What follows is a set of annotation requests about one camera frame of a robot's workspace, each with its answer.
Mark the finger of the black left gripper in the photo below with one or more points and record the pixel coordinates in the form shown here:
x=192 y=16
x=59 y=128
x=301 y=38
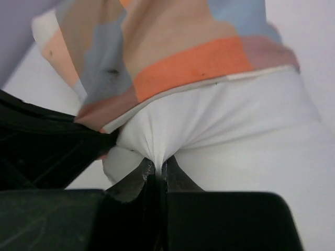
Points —
x=45 y=149

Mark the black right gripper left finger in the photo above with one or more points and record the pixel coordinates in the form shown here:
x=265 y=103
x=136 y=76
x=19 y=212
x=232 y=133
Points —
x=120 y=218

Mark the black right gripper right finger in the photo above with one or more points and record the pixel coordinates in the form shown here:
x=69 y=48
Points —
x=195 y=219

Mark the white pillow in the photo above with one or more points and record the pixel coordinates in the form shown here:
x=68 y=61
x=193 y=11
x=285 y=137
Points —
x=257 y=134

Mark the colourful checked pillowcase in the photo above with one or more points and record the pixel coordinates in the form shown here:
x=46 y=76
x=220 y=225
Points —
x=118 y=56

